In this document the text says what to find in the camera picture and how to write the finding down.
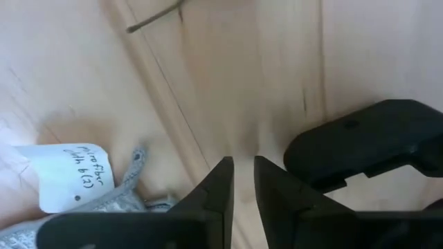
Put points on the black plastic bracket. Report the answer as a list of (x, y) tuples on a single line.
[(363, 145)]

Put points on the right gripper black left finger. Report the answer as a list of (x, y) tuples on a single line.
[(155, 231)]

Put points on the grey blue microfiber cloth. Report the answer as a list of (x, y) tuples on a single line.
[(117, 204)]

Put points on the white handwritten paper tag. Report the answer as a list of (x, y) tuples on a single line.
[(69, 180)]

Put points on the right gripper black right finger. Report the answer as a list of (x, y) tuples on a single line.
[(311, 228)]

